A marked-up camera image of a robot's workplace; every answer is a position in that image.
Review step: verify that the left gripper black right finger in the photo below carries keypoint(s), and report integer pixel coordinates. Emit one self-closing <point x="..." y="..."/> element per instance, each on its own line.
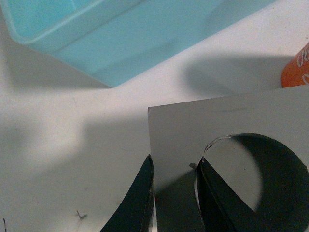
<point x="221" y="209"/>

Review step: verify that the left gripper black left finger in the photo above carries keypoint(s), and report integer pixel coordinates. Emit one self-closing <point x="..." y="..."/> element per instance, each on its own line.
<point x="135" y="212"/>

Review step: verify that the gray cube with round hole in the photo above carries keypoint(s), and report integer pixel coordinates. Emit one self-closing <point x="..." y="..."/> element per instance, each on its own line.
<point x="258" y="143"/>

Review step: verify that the orange cylinder part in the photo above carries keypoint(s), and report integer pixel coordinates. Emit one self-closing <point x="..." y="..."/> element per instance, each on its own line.
<point x="296" y="72"/>

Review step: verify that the light blue plastic box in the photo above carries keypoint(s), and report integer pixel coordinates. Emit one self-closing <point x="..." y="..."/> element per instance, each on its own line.
<point x="116" y="40"/>

